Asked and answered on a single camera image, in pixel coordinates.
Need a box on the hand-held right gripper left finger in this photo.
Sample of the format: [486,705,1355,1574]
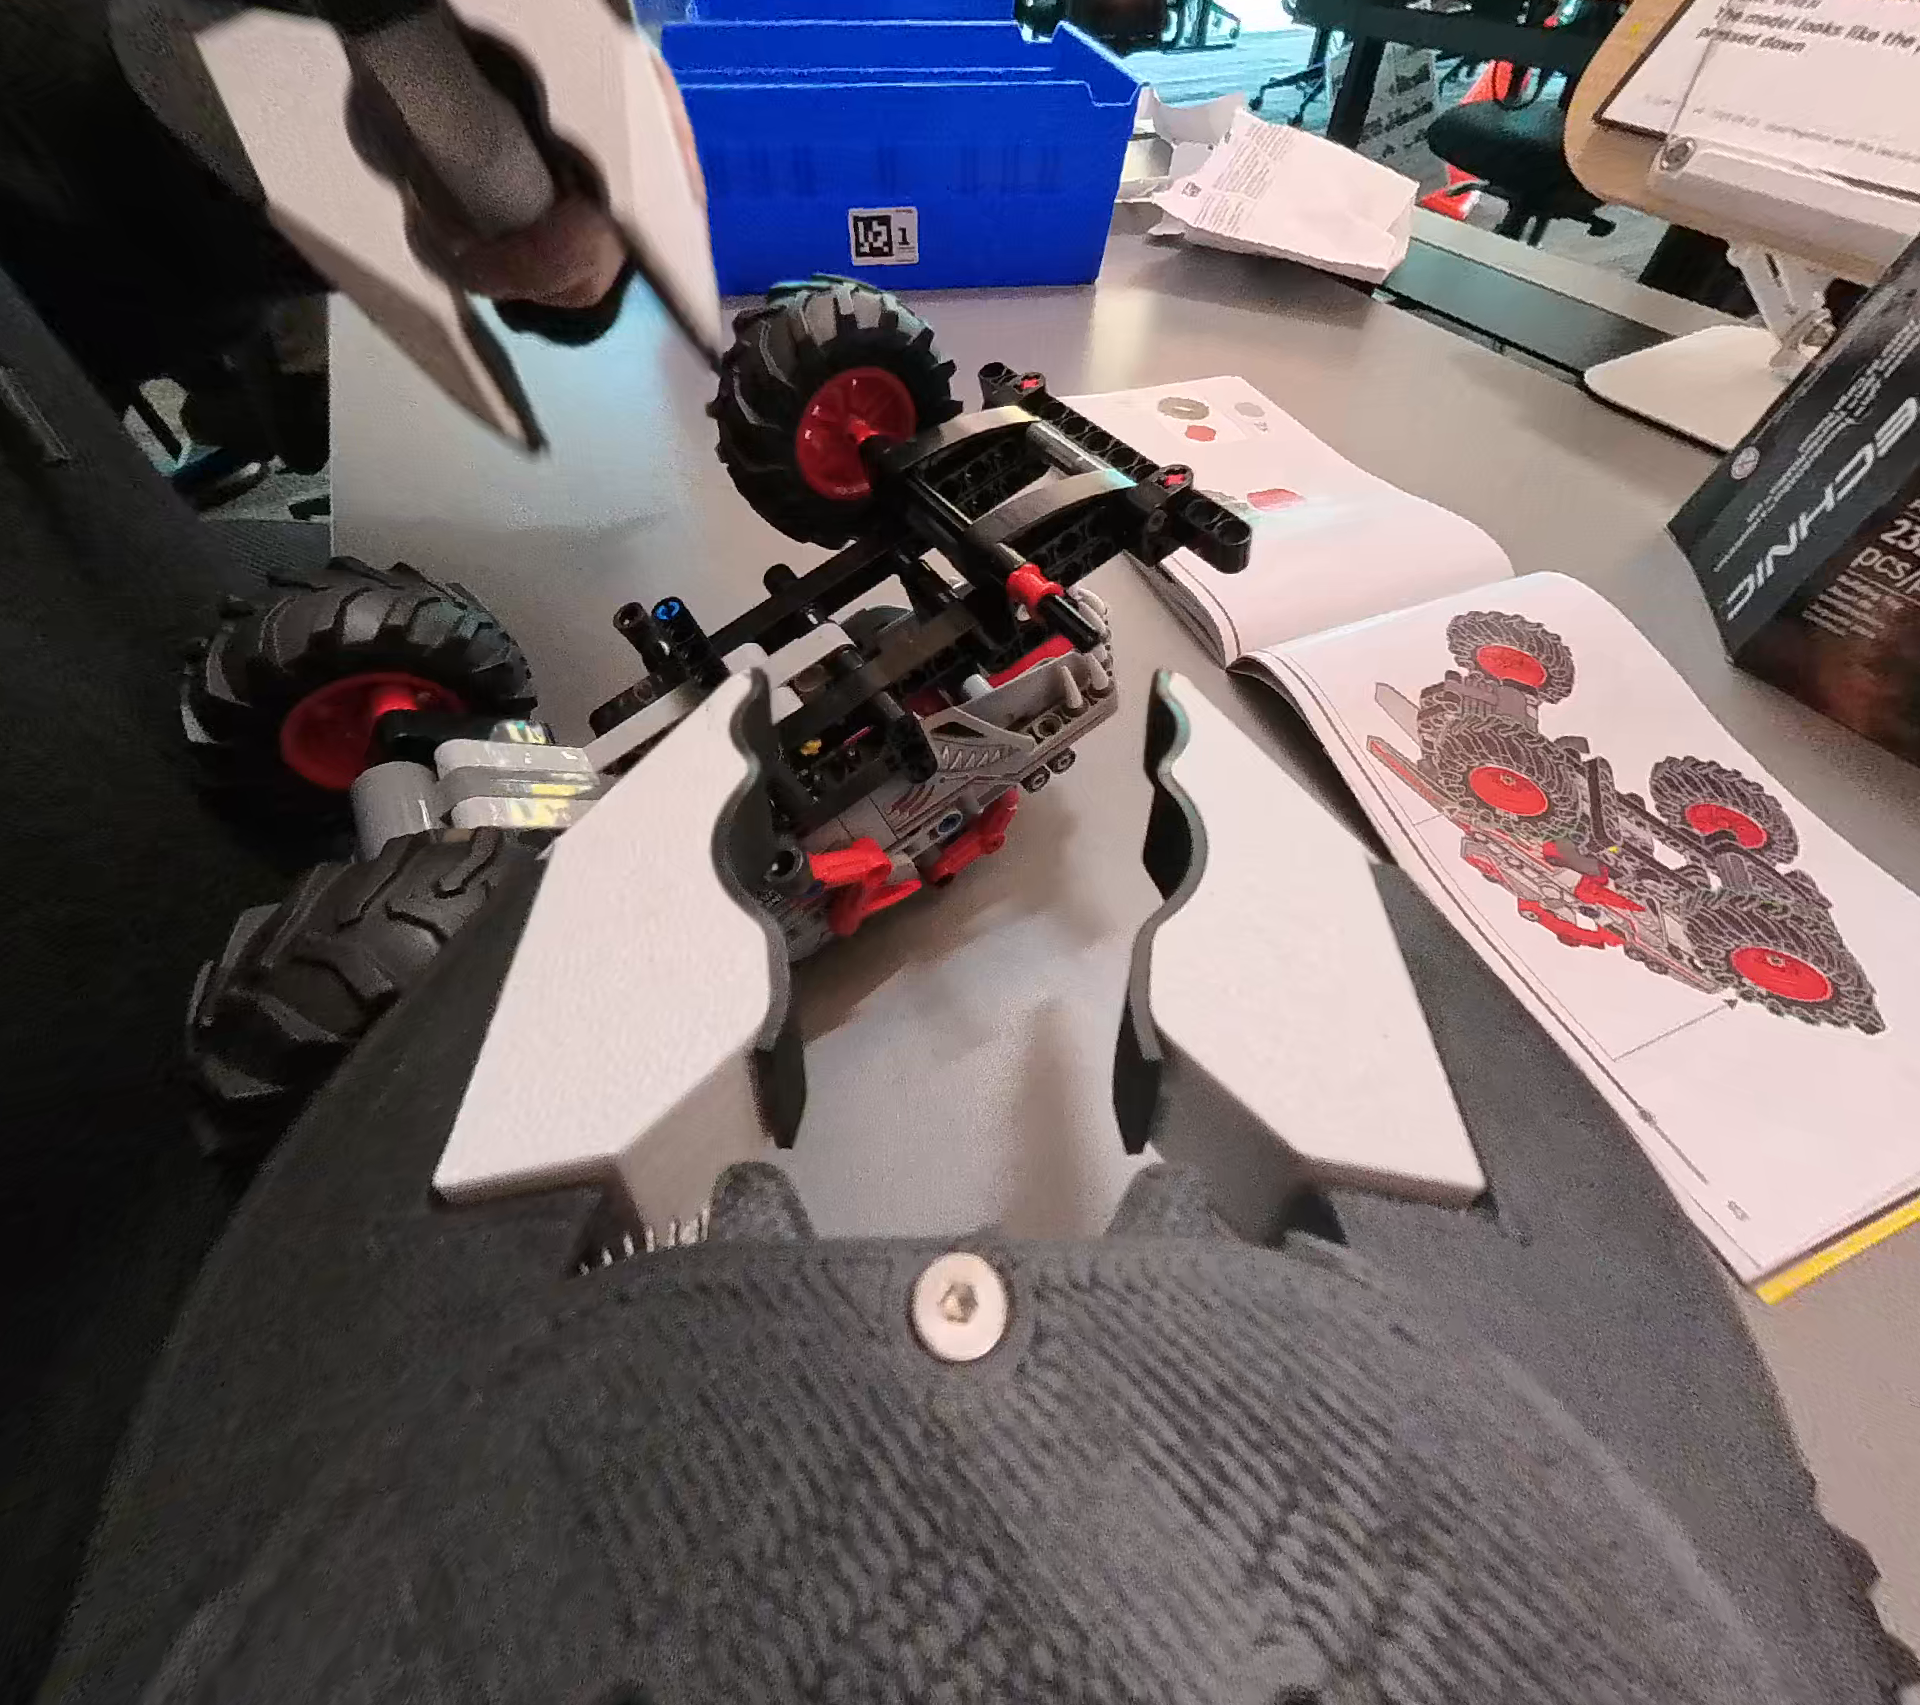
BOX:
[432,666,810,1231]

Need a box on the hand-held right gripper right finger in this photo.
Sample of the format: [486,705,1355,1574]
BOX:
[1111,671,1490,1236]

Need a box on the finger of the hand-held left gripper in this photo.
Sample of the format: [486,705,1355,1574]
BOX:
[192,23,548,455]
[432,0,727,369]

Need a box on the black axle with red bush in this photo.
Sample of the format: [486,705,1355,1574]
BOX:
[859,422,1111,635]

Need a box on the toy brick monster truck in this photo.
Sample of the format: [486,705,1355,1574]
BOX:
[180,277,1254,1144]

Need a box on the person's left forearm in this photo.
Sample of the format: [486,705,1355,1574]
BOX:
[0,0,333,476]

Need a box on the grey desk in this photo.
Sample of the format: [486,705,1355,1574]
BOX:
[327,221,1920,1587]

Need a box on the person's left hand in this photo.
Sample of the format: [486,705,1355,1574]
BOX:
[435,187,640,313]

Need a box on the blue bin with marker tag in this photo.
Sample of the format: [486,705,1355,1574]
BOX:
[661,16,1146,301]

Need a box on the open instruction booklet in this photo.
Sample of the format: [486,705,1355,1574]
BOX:
[1056,377,1920,1302]

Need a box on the folded white paper leaflet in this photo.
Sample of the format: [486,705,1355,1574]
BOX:
[1146,93,1421,284]

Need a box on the black toy set box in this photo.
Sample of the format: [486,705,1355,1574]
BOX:
[1668,234,1920,762]

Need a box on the white board stand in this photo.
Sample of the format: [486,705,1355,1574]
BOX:
[1585,136,1920,455]

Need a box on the black office chair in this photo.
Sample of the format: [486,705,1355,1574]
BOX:
[1424,54,1620,245]

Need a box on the instruction sheet on board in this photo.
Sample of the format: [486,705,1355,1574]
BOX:
[1563,0,1920,237]

